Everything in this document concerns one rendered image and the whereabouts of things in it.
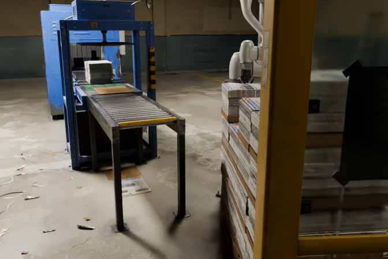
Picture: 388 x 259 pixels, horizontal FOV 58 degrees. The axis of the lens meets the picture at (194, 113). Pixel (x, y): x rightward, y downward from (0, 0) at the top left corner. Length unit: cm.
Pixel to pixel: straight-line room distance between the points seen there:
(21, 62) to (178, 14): 502
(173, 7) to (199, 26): 110
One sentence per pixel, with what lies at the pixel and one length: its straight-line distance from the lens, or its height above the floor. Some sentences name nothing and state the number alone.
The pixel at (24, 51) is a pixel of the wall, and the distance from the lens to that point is 1118.
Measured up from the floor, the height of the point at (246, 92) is 104.
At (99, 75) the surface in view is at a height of 90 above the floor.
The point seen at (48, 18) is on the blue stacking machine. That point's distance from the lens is 602.
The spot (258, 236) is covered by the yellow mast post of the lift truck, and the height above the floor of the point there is 94.
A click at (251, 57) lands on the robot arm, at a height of 125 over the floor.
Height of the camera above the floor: 144
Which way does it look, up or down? 13 degrees down
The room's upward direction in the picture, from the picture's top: straight up
